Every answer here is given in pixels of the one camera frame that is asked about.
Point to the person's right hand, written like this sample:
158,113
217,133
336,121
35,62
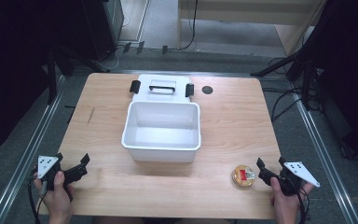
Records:
284,203

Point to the metal floor rail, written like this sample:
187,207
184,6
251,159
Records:
323,149
24,155

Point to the light wooden furniture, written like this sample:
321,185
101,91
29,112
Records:
248,12

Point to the black metal stand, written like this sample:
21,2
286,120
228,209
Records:
304,62
53,74

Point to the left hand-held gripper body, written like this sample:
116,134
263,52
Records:
51,169

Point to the black round table grommet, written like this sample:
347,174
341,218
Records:
207,90

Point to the white plastic storage box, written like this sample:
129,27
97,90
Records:
161,149

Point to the black cabinet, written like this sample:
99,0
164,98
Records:
101,28

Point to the person's left hand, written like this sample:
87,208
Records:
56,202

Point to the round gold tin red label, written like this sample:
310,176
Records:
243,176

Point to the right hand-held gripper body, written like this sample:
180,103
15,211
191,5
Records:
292,175

